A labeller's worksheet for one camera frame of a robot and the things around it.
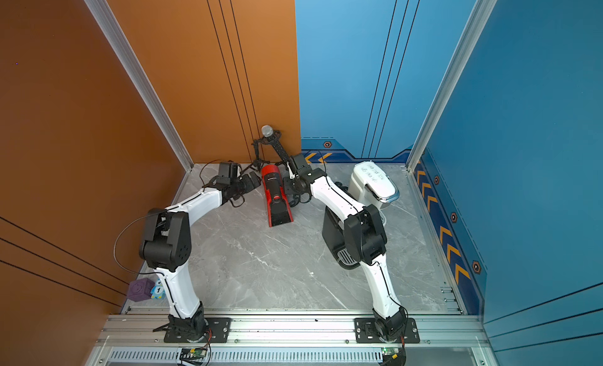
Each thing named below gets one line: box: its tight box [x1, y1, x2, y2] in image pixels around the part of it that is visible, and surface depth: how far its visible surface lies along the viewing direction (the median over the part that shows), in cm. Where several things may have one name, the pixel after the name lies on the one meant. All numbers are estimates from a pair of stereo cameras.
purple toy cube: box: [127, 278, 155, 303], surface depth 79 cm
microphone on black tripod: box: [239, 124, 290, 176], surface depth 104 cm
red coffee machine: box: [261, 164, 295, 228], surface depth 89 cm
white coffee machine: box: [347, 161, 400, 210], surface depth 86 cm
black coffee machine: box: [321, 205, 361, 271], surface depth 89 cm
